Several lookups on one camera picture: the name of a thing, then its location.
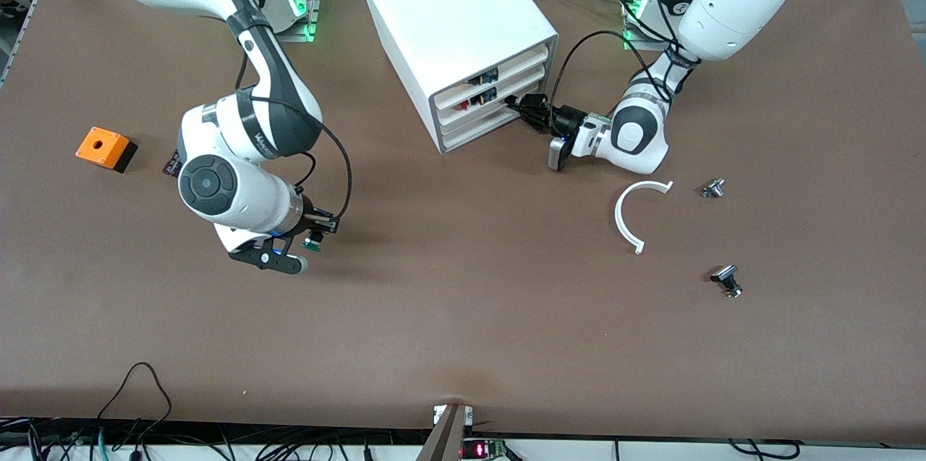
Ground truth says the lowest cream cabinet drawer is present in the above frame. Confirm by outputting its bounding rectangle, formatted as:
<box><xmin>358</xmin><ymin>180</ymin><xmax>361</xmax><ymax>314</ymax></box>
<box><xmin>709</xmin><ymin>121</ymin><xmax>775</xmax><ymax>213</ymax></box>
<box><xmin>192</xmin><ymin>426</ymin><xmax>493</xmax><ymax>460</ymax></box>
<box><xmin>440</xmin><ymin>88</ymin><xmax>551</xmax><ymax>152</ymax></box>

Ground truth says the middle cream cabinet drawer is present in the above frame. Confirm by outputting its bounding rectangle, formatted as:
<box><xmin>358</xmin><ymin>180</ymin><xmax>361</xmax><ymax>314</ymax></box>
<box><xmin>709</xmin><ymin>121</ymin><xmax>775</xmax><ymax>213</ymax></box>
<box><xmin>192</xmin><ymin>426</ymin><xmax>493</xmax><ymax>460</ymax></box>
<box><xmin>436</xmin><ymin>64</ymin><xmax>551</xmax><ymax>130</ymax></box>

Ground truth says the highest cream cabinet drawer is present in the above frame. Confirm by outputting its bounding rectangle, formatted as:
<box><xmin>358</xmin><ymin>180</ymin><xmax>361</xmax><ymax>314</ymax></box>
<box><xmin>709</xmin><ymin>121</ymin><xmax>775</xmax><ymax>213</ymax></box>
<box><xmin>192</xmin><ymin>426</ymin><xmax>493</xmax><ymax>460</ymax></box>
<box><xmin>433</xmin><ymin>43</ymin><xmax>553</xmax><ymax>113</ymax></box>

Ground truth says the red stored push button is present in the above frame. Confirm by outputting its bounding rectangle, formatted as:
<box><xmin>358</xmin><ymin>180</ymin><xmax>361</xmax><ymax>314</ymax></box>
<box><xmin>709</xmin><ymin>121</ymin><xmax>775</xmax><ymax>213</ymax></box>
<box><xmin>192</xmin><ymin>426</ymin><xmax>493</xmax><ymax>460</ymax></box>
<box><xmin>456</xmin><ymin>87</ymin><xmax>498</xmax><ymax>109</ymax></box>

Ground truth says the white drawer cabinet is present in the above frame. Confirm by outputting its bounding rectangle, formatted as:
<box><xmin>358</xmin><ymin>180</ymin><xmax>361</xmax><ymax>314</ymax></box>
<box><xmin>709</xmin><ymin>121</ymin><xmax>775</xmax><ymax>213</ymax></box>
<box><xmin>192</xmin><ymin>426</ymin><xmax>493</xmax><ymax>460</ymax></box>
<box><xmin>357</xmin><ymin>0</ymin><xmax>560</xmax><ymax>156</ymax></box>

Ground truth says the orange button box black base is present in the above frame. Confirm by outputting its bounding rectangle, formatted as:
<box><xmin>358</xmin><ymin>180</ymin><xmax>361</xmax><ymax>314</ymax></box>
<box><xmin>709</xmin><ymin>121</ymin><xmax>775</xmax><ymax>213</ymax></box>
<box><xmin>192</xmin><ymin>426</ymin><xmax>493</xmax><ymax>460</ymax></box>
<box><xmin>75</xmin><ymin>127</ymin><xmax>138</xmax><ymax>174</ymax></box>

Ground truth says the white curved plastic strip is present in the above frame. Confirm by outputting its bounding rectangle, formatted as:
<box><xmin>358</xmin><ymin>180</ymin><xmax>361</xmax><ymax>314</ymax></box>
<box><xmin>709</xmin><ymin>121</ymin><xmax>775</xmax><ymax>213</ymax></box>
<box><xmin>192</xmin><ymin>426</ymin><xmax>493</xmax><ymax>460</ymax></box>
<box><xmin>614</xmin><ymin>179</ymin><xmax>674</xmax><ymax>255</ymax></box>

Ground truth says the device with red display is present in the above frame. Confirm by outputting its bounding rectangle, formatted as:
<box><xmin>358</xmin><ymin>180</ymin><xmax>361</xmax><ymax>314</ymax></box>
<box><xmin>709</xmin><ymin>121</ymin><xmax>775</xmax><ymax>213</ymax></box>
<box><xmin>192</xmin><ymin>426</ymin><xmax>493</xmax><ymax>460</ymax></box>
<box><xmin>462</xmin><ymin>438</ymin><xmax>509</xmax><ymax>460</ymax></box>

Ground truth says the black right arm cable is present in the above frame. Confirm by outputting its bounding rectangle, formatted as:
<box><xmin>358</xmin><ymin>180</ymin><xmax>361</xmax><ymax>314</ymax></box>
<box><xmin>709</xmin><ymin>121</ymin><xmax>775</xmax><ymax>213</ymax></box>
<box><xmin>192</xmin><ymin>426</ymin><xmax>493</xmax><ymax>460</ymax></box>
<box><xmin>235</xmin><ymin>48</ymin><xmax>353</xmax><ymax>223</ymax></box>

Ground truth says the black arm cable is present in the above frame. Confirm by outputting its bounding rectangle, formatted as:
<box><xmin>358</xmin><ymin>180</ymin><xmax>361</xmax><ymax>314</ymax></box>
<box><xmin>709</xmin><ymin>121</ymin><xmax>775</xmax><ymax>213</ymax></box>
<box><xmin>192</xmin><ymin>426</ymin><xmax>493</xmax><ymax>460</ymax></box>
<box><xmin>235</xmin><ymin>48</ymin><xmax>353</xmax><ymax>223</ymax></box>
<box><xmin>551</xmin><ymin>0</ymin><xmax>684</xmax><ymax>114</ymax></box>

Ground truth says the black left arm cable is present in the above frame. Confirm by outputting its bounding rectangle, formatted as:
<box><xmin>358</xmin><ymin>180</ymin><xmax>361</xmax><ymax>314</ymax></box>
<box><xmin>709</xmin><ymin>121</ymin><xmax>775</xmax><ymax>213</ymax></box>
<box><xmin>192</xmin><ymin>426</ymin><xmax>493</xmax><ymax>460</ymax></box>
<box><xmin>551</xmin><ymin>0</ymin><xmax>684</xmax><ymax>114</ymax></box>

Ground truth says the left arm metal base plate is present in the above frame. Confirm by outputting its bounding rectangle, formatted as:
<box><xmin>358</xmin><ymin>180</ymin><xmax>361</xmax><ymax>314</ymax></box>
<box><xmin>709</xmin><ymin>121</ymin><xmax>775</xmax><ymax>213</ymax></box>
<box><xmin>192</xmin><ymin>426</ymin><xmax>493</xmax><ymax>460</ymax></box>
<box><xmin>622</xmin><ymin>0</ymin><xmax>684</xmax><ymax>53</ymax></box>

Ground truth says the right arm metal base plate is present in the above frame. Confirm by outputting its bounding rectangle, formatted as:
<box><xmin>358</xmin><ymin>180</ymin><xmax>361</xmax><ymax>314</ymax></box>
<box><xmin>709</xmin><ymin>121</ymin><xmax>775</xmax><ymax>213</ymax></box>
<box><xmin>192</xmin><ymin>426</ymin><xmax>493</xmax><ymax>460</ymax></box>
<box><xmin>275</xmin><ymin>0</ymin><xmax>323</xmax><ymax>42</ymax></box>

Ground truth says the black head selector switch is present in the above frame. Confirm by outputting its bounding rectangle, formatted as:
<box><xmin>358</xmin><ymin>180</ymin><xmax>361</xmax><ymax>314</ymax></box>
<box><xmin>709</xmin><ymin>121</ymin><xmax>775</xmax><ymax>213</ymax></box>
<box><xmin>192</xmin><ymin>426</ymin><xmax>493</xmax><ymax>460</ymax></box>
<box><xmin>710</xmin><ymin>265</ymin><xmax>744</xmax><ymax>299</ymax></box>

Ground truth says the black looped cable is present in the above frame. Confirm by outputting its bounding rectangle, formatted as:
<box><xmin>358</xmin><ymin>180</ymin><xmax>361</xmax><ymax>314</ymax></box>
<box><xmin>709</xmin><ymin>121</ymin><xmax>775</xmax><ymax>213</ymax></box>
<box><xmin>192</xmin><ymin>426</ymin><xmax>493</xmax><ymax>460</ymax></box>
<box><xmin>98</xmin><ymin>363</ymin><xmax>173</xmax><ymax>424</ymax></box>

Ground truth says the grey camera mounting post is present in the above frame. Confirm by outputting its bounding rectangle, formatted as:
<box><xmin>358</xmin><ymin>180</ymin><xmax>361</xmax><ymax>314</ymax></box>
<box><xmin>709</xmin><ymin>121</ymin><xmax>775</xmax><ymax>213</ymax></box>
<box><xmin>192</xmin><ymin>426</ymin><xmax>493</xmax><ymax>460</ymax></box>
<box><xmin>416</xmin><ymin>403</ymin><xmax>467</xmax><ymax>461</ymax></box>

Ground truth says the black cable under table edge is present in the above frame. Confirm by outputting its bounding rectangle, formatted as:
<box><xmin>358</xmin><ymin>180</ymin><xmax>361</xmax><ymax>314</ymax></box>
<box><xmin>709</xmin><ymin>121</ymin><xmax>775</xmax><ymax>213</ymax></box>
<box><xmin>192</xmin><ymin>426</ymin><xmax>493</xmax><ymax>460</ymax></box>
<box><xmin>727</xmin><ymin>438</ymin><xmax>804</xmax><ymax>460</ymax></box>

